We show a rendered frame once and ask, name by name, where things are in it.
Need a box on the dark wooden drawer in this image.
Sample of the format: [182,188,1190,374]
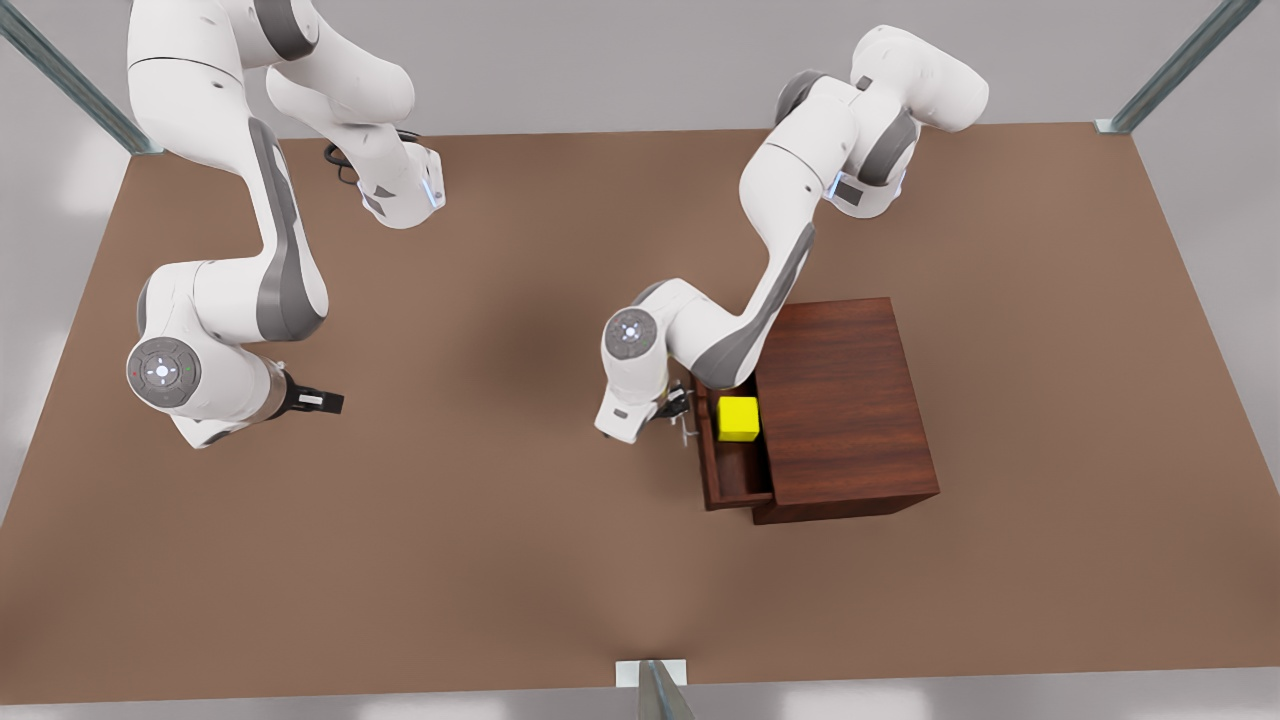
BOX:
[674,374,777,512]

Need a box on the yellow cube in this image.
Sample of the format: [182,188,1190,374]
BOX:
[717,396,762,443]

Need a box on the dark wooden cabinet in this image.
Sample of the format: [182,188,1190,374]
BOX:
[751,297,942,526]

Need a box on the black cable loop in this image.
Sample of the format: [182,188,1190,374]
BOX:
[322,128,423,187]

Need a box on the silver frame post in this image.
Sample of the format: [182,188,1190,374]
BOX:
[1094,0,1264,135]
[614,659,697,720]
[0,0,163,157]

